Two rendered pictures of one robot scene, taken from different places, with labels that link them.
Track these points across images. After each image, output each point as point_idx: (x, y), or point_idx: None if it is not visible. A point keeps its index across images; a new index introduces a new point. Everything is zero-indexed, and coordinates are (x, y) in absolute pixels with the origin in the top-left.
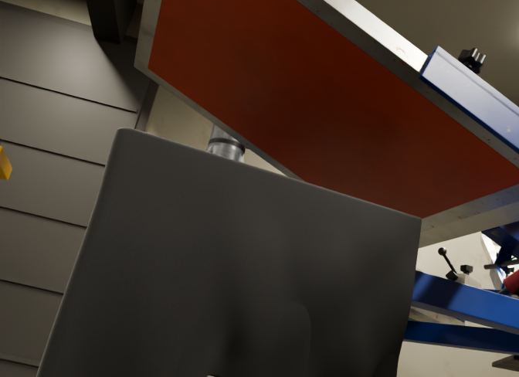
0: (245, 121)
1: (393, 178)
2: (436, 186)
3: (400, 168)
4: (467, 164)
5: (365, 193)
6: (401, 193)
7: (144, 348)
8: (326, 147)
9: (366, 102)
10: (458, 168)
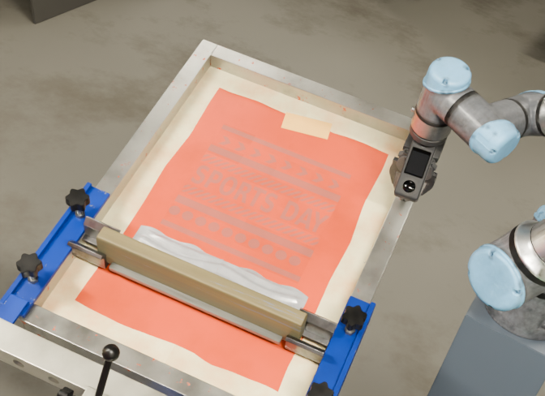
0: (343, 224)
1: (192, 315)
2: (143, 326)
3: (173, 299)
4: (93, 294)
5: (251, 341)
6: (195, 339)
7: None
8: (253, 266)
9: (161, 219)
10: (105, 299)
